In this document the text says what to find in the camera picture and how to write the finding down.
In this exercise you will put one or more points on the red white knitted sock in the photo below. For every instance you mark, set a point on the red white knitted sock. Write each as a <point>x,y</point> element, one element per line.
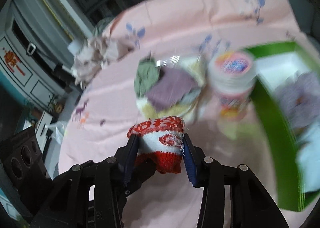
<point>160,140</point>

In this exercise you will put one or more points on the green knitted cloth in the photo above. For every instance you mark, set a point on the green knitted cloth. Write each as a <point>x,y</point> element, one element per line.
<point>147,75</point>

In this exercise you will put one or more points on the light blue plush toy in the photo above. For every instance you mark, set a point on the light blue plush toy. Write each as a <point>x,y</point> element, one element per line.
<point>308,157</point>

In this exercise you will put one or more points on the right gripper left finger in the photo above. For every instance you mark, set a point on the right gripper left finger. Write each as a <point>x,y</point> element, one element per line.
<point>126,157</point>

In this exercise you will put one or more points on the pink floral tablecloth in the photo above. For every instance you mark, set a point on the pink floral tablecloth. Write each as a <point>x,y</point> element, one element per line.
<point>107,108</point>

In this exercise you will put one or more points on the purple knitted cloth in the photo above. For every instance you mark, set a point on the purple knitted cloth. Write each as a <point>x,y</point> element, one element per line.
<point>175,85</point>

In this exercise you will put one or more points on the cream yellow towel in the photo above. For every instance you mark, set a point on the cream yellow towel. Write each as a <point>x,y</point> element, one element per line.
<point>195,66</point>

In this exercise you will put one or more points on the pink lidded plastic jar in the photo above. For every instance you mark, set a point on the pink lidded plastic jar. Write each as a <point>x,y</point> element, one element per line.
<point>232,76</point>

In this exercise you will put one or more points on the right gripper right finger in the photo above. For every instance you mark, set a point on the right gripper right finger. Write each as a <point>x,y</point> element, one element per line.
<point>193,158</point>

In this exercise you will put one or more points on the grey cabinet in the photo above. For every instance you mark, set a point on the grey cabinet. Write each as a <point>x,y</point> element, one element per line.
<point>34,56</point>

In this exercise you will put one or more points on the purple mesh bath sponge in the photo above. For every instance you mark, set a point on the purple mesh bath sponge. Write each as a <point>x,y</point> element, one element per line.
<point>298,99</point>

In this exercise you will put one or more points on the green cardboard box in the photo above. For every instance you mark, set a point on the green cardboard box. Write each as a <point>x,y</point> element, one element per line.
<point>277,62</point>

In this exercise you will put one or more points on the crumpled beige cloth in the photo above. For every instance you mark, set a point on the crumpled beige cloth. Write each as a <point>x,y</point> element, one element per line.
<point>95,53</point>

